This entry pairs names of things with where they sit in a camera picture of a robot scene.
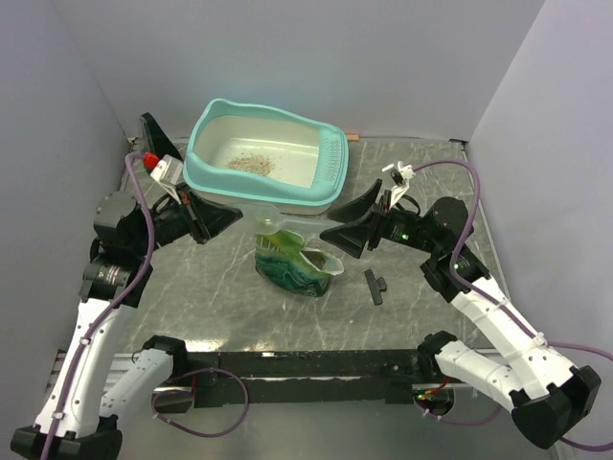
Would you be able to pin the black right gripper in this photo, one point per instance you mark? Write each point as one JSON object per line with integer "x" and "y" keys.
{"x": 351, "y": 237}

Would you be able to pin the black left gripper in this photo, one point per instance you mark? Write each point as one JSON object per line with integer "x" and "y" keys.
{"x": 207, "y": 218}

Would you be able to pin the clear plastic scoop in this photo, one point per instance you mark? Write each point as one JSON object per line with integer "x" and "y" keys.
{"x": 266, "y": 219}

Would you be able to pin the black bag clip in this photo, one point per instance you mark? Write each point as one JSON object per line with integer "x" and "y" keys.
{"x": 376, "y": 285}

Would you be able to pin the green litter bag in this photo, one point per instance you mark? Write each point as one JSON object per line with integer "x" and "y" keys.
{"x": 284, "y": 260}

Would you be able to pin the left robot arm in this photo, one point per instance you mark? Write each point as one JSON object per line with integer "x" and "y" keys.
{"x": 82, "y": 419}

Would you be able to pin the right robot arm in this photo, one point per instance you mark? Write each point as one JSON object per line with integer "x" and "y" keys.
{"x": 544, "y": 391}

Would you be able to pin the teal and white litter box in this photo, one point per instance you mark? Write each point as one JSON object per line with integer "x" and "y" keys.
{"x": 244, "y": 152}

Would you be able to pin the pile of beige litter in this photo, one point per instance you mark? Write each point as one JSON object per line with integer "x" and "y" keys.
{"x": 255, "y": 163}

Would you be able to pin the black triangular stand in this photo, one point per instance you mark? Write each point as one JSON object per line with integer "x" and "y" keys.
{"x": 156, "y": 140}

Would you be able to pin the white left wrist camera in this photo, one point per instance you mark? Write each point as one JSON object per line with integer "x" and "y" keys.
{"x": 165, "y": 171}

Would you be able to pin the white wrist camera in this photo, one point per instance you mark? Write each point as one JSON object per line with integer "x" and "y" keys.
{"x": 401, "y": 174}
{"x": 165, "y": 171}

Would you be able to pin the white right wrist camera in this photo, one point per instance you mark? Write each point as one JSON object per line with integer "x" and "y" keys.
{"x": 401, "y": 174}

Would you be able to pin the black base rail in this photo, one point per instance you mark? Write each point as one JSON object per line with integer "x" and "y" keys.
{"x": 391, "y": 376}

